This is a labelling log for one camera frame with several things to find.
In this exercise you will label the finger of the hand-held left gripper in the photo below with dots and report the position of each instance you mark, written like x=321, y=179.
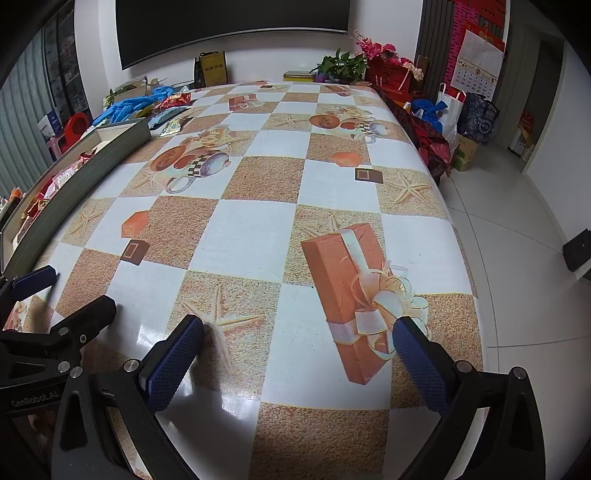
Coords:
x=32, y=280
x=85, y=318

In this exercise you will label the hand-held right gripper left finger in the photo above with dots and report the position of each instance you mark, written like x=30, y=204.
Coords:
x=173, y=364

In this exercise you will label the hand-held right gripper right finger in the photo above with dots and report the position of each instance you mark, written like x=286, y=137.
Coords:
x=422, y=369

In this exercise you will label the grey shallow cardboard tray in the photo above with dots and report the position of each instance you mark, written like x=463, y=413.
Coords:
x=83, y=184

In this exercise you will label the pink plastic stool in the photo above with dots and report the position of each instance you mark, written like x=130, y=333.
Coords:
x=54, y=145

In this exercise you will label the checkered printed tablecloth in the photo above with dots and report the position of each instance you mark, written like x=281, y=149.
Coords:
x=258, y=240

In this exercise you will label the white blue carton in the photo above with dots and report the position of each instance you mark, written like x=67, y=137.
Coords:
x=48, y=124

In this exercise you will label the red plastic chair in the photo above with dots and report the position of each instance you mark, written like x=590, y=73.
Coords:
x=76, y=127

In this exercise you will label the grey curtain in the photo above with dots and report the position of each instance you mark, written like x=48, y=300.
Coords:
x=18, y=120

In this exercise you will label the blue nitrile gloves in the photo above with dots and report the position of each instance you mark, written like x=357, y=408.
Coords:
x=122, y=110

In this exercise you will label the black box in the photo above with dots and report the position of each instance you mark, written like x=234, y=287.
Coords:
x=577, y=251

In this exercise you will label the yellow black-print snack packet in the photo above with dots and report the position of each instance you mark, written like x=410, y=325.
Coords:
x=147, y=110

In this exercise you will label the light blue snack packet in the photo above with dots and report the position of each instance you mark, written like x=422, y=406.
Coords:
x=159, y=118

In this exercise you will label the dark display cabinet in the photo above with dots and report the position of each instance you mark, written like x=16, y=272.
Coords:
x=64, y=69

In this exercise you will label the brown green carton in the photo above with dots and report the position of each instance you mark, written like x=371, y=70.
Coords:
x=466, y=150

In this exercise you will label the dark red patterned cloth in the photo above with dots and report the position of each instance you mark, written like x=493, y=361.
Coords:
x=429, y=138

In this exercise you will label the red white-print snack packet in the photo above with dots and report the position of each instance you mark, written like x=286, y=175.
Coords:
x=178, y=99

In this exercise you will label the dark patterned shopping bag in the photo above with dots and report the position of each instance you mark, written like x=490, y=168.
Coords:
x=480, y=120

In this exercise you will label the white paper bag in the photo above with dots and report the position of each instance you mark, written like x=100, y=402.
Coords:
x=452, y=113

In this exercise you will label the blue plastic bag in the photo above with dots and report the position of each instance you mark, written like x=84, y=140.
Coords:
x=427, y=110

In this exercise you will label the red white carton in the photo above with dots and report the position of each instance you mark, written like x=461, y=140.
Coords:
x=526, y=124

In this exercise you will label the black yellow paper bag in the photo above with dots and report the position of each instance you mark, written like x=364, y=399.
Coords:
x=211, y=69

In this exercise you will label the red gift box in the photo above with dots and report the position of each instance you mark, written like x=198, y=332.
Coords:
x=388, y=76

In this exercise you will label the green potted plant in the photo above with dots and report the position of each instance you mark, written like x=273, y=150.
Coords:
x=341, y=67

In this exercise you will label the yellow green tin box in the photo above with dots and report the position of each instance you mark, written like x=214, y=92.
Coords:
x=300, y=76

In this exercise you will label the pink artificial flowers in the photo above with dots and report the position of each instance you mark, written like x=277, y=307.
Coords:
x=369, y=46

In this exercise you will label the dark grey ribbed panel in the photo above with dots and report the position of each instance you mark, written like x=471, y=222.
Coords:
x=431, y=32

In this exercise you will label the wall calendar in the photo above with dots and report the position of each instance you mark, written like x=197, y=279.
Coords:
x=480, y=64

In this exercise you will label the black wall screen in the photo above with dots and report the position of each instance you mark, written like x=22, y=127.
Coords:
x=231, y=23

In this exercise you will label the red patterned wall hanging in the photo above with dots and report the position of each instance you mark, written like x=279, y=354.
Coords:
x=461, y=18

